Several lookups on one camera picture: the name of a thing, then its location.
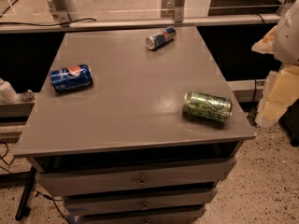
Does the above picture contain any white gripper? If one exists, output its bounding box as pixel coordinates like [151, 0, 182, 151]
[251, 0, 299, 128]

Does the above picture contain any green soda can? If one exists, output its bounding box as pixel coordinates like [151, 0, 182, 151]
[182, 91, 233, 123]

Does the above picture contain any blue silver Red Bull can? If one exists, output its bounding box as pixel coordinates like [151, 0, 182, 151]
[146, 26, 177, 50]

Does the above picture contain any blue Pepsi can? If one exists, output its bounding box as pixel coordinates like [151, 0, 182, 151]
[50, 64, 93, 92]

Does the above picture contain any grey beam right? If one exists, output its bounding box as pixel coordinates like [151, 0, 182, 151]
[228, 79, 265, 103]

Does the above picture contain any top grey drawer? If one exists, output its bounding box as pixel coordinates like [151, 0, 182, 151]
[36, 158, 236, 196]

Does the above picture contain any grey drawer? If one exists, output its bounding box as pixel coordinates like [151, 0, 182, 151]
[64, 185, 217, 216]
[36, 158, 236, 196]
[81, 205, 206, 224]

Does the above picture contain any grey drawer cabinet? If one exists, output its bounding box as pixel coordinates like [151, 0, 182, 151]
[12, 26, 257, 224]

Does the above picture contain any middle grey drawer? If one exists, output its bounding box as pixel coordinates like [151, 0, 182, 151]
[64, 185, 217, 216]

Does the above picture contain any bottom grey drawer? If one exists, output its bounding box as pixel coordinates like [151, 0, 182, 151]
[81, 205, 206, 224]

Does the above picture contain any white pipe fitting left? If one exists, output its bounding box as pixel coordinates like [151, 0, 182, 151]
[0, 78, 19, 104]

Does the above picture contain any black metal leg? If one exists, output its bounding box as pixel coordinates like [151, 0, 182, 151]
[15, 167, 36, 221]

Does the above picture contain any horizontal metal rail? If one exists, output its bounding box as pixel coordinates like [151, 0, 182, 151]
[0, 14, 280, 34]

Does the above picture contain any metal upright bracket centre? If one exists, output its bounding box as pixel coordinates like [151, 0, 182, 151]
[160, 0, 185, 23]

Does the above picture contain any metal upright bracket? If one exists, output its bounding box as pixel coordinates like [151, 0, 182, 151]
[46, 0, 79, 23]
[160, 0, 185, 23]

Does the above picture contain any metal upright bracket left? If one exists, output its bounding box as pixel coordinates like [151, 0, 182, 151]
[46, 0, 79, 23]

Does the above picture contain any black cable on rail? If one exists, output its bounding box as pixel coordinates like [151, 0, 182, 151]
[0, 17, 97, 27]

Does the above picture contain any black floor cable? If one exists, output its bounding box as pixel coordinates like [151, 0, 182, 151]
[0, 142, 73, 224]

